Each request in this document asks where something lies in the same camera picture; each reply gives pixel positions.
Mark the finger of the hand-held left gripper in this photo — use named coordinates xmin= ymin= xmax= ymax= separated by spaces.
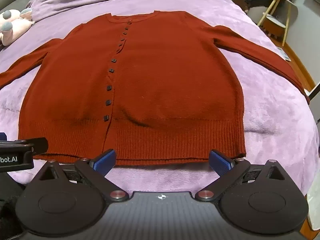
xmin=0 ymin=137 xmax=49 ymax=156

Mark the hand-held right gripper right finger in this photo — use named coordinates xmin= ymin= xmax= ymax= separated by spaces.
xmin=194 ymin=149 xmax=288 ymax=202

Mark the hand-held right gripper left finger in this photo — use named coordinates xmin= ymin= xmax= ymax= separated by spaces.
xmin=37 ymin=149 xmax=131 ymax=203

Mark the red knit cardigan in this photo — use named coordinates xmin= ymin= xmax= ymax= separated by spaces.
xmin=0 ymin=10 xmax=312 ymax=167

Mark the pink plush toy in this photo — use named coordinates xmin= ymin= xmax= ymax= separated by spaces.
xmin=0 ymin=8 xmax=34 ymax=47

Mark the magazine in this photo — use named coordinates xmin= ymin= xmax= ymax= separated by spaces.
xmin=276 ymin=47 xmax=292 ymax=62

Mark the side table with yellow legs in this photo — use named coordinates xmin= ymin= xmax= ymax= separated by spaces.
xmin=257 ymin=0 xmax=299 ymax=47

